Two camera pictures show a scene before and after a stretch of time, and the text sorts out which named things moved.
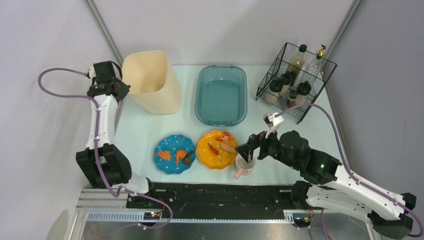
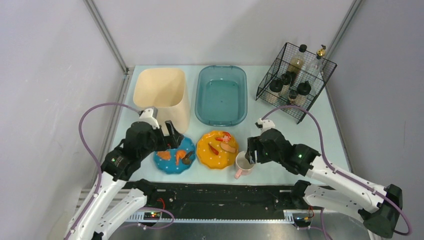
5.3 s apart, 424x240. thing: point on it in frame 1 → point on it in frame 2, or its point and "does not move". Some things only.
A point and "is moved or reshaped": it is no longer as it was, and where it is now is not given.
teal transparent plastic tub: (221, 98) does not move
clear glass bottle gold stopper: (317, 66) does not move
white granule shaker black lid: (276, 85) does not move
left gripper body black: (117, 89) → (165, 136)
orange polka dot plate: (210, 153) does not move
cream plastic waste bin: (154, 84) is moved or reshaped
